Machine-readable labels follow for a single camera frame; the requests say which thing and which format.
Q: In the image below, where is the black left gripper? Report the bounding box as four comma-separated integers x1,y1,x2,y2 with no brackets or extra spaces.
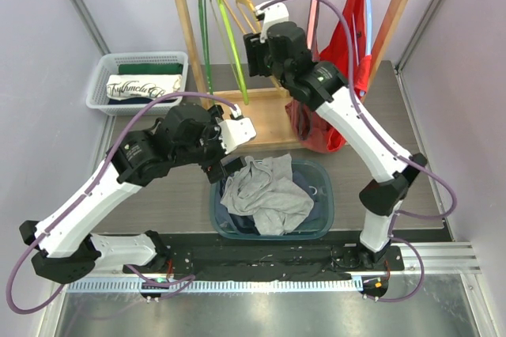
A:
172,106,247,182

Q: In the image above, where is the grey tank top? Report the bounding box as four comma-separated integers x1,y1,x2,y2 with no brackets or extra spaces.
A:
221,153,314,236

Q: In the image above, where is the yellow hanger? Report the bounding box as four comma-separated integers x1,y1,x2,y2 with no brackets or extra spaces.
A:
220,0,289,99

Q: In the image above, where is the navy blue tank top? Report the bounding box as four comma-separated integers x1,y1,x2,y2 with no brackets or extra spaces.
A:
214,167,314,236

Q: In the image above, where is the lime green hanger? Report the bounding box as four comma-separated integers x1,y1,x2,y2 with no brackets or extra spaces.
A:
215,0,249,105

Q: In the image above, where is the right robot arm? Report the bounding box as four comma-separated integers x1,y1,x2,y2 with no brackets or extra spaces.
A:
243,21,427,270

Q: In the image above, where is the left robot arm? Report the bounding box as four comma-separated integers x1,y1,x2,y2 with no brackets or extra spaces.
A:
20,104,256,284

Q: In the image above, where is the maroon tank top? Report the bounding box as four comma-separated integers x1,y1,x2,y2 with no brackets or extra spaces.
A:
285,0,333,154

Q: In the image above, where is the red tank top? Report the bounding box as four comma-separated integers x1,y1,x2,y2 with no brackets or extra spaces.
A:
318,0,375,153

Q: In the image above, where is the pink hanger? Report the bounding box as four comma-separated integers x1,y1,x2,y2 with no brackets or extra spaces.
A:
307,0,319,59

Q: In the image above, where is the light blue hanger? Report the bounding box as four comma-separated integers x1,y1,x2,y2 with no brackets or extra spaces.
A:
346,0,373,99

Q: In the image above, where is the wooden clothes rack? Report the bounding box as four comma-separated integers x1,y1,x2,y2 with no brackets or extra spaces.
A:
175,0,408,152

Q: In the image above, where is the teal plastic bin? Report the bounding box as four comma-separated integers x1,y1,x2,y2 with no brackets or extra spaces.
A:
209,158,334,240

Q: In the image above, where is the folded navy garment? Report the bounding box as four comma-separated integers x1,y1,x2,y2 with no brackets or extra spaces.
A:
107,97,153,108

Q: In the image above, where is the folded white printed shirt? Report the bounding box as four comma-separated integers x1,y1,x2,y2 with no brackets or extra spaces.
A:
106,74,183,101

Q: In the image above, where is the white plastic basket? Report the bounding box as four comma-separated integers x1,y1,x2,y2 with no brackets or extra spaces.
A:
86,51,188,115

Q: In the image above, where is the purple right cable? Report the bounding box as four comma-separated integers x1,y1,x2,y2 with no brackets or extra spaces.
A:
260,0,458,302

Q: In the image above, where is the purple cable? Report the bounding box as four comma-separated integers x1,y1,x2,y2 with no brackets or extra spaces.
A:
6,91,243,314
260,0,458,302

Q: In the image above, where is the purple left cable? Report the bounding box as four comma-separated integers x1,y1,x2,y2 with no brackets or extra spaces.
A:
6,91,243,314

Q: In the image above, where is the white slotted cable duct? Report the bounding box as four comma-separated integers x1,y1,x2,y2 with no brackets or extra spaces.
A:
66,276,363,294

